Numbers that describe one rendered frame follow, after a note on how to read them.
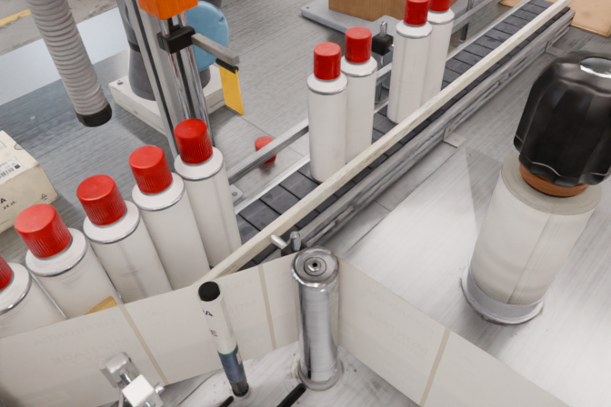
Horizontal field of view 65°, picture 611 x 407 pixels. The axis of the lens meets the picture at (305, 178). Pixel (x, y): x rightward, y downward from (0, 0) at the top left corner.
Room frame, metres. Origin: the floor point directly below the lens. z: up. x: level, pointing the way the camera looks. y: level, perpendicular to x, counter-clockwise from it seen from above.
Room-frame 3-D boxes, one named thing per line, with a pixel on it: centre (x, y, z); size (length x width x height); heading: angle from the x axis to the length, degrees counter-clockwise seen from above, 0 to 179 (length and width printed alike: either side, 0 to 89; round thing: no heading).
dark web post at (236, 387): (0.20, 0.08, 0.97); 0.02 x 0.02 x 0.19
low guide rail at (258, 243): (0.62, -0.21, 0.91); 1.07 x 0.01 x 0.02; 134
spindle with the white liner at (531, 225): (0.30, -0.22, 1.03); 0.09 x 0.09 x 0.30
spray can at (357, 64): (0.55, -0.07, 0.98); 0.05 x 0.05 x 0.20
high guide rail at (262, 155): (0.68, -0.16, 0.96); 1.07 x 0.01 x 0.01; 134
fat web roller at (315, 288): (0.22, 0.00, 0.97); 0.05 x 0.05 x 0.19
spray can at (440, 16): (0.67, -0.21, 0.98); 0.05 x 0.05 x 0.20
